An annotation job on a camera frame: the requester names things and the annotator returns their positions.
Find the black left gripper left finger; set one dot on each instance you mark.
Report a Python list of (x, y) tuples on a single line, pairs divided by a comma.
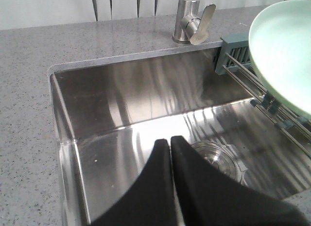
[(150, 200)]

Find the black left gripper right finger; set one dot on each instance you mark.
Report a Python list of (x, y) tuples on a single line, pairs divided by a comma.
[(208, 197)]

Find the stainless steel kitchen faucet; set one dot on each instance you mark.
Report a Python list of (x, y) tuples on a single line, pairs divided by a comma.
[(189, 27)]

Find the mint green round plate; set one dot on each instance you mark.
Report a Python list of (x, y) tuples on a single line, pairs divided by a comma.
[(280, 51)]

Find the grey extendable dish drying rack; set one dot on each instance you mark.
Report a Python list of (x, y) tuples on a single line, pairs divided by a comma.
[(234, 60)]

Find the round steel sink drain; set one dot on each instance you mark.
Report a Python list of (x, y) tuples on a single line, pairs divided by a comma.
[(224, 158)]

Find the stainless steel sink basin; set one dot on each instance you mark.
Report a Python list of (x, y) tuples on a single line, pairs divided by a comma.
[(108, 115)]

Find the white pleated curtain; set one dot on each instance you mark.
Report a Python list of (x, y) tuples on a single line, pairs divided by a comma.
[(15, 14)]

